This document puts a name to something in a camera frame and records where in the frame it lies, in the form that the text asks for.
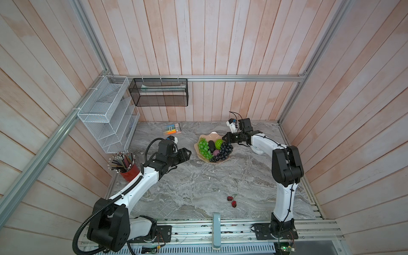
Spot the dark purple grape bunch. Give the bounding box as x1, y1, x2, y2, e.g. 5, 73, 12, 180
210, 142, 233, 163

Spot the bumpy green custard apple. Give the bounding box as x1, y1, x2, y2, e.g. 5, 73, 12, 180
215, 139, 225, 150

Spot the dark avocado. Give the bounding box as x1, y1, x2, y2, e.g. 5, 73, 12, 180
208, 140, 216, 153

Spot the green grape bunch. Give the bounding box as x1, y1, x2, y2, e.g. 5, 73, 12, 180
198, 138, 214, 160

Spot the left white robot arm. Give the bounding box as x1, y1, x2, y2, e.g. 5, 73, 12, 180
72, 136, 192, 255

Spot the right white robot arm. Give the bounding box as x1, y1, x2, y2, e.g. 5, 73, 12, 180
223, 118, 304, 238

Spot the peach scalloped fruit bowl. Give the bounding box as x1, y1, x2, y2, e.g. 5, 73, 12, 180
194, 132, 231, 164

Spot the white and blue alarm clock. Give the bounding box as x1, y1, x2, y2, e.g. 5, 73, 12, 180
251, 146, 265, 155

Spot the colourful crayon box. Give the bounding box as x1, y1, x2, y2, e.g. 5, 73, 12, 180
164, 123, 182, 136

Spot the red pencil cup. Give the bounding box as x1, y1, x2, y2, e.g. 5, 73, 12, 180
121, 165, 140, 182

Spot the red cherries pair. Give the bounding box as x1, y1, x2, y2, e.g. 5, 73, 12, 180
227, 194, 237, 208

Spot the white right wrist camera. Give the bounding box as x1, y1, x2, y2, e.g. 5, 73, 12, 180
226, 119, 239, 133

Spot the black wire mesh basket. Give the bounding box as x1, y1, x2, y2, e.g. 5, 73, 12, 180
128, 78, 189, 107

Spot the white wire mesh shelf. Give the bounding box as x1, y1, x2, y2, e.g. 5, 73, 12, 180
78, 75, 140, 154

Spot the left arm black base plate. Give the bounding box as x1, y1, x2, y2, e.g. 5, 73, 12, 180
138, 225, 172, 243

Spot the grey centre rail bracket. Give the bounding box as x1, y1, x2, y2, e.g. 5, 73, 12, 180
212, 212, 221, 250

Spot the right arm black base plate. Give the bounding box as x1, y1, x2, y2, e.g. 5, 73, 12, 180
251, 222, 299, 240

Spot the black corrugated cable conduit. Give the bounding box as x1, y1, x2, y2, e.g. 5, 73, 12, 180
72, 175, 144, 255

